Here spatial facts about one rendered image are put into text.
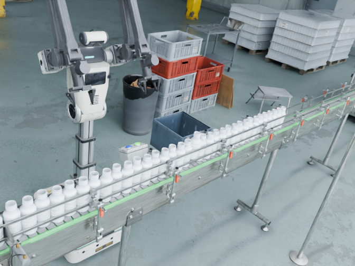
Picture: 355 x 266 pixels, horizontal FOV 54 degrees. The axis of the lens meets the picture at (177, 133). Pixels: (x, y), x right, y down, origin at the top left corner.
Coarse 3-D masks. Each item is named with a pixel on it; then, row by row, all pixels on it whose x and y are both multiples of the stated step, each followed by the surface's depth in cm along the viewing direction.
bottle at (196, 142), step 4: (196, 132) 195; (196, 136) 192; (192, 140) 193; (196, 140) 193; (200, 140) 194; (192, 144) 193; (196, 144) 193; (200, 144) 194; (192, 148) 194; (196, 148) 194; (196, 152) 196; (192, 156) 197; (196, 156) 198
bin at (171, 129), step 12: (156, 120) 253; (168, 120) 267; (180, 120) 278; (192, 120) 269; (156, 132) 256; (168, 132) 246; (180, 132) 282; (192, 132) 272; (156, 144) 259; (168, 144) 249
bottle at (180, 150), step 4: (180, 144) 188; (184, 144) 186; (176, 148) 188; (180, 148) 185; (176, 152) 186; (180, 152) 186; (184, 152) 187; (176, 156) 187; (176, 160) 188; (180, 160) 188; (176, 164) 189; (180, 164) 190; (180, 168) 191
